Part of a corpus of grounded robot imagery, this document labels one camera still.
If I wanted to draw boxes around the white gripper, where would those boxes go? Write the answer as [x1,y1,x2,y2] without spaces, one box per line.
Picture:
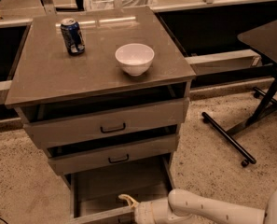
[118,194,174,224]

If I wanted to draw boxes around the grey drawer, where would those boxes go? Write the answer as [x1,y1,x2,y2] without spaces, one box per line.
[69,154,173,224]
[48,134,179,175]
[23,97,190,150]

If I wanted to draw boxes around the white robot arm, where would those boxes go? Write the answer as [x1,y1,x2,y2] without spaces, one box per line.
[118,189,277,224]

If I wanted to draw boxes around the grey drawer cabinet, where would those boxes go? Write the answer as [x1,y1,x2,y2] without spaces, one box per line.
[5,6,197,185]

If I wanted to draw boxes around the white bowl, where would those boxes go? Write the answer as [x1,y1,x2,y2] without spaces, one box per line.
[115,43,155,77]

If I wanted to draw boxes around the grey metal railing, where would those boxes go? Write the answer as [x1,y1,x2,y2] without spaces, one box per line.
[0,0,277,107]

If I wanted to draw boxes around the blue soda can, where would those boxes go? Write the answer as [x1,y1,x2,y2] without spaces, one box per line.
[61,18,85,55]

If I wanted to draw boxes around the white mesh basket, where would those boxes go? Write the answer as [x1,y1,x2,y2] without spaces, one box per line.
[85,0,157,11]

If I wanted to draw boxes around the black rolling side table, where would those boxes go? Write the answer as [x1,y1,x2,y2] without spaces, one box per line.
[201,20,277,167]

